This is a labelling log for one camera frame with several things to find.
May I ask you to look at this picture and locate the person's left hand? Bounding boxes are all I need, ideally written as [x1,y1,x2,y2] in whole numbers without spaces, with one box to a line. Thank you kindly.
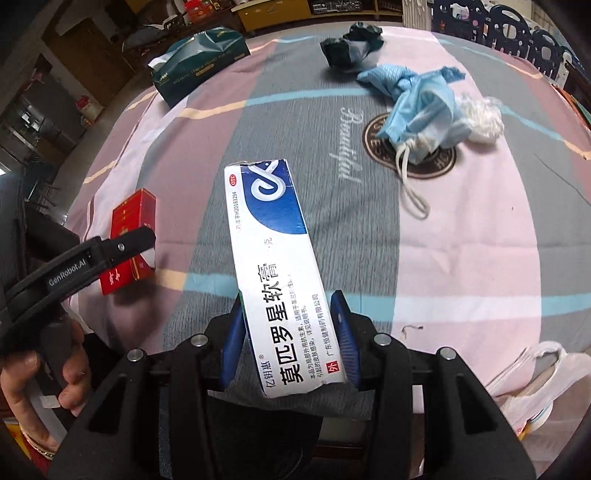
[0,320,93,422]

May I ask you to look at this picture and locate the navy play fence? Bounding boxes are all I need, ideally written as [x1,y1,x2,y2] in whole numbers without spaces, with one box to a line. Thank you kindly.
[431,0,578,88]

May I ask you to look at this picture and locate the white blue medicine box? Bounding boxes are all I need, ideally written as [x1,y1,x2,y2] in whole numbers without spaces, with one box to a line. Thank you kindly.
[224,158,349,398]

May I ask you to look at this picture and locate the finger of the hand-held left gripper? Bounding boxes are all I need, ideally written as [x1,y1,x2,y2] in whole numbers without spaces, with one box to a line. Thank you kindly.
[92,226,157,274]

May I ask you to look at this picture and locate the smooth blue face mask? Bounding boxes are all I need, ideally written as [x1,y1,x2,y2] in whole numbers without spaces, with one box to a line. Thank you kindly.
[375,76,472,220]

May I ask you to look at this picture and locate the red box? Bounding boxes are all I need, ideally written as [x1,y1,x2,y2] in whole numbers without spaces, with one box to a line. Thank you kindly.
[99,188,158,296]

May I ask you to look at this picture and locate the white plastic bag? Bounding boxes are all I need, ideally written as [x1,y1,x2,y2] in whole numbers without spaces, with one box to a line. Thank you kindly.
[485,342,591,444]

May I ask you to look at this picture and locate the white plastic jug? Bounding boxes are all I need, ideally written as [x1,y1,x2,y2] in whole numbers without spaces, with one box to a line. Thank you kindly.
[74,95,105,125]

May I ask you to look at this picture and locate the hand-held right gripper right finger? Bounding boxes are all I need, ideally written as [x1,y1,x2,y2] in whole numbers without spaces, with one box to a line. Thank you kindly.
[329,290,539,480]

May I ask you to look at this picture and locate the pink grey checked tablecloth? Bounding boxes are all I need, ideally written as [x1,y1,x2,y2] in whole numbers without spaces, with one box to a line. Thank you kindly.
[65,25,591,416]

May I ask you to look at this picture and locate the white plastic wad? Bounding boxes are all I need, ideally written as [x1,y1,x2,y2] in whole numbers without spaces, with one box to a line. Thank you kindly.
[455,96,505,145]

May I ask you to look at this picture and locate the dark green tissue box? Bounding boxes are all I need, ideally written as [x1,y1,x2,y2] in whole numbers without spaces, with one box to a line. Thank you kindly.
[148,28,252,109]

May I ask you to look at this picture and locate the textured blue cloth mask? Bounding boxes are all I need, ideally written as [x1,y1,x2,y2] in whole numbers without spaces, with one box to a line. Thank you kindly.
[356,65,466,99]

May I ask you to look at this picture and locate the yellow television stand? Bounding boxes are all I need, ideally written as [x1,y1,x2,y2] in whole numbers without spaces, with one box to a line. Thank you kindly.
[231,0,407,33]

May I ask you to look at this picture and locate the white play fence panel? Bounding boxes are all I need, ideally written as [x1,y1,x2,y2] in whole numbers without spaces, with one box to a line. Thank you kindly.
[402,0,435,28]

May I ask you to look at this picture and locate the dark green crumpled packet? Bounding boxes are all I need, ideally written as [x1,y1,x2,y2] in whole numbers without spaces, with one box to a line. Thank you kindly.
[320,22,385,70]

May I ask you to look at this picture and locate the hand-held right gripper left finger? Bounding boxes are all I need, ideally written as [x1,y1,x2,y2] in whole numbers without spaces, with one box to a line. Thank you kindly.
[46,291,245,480]

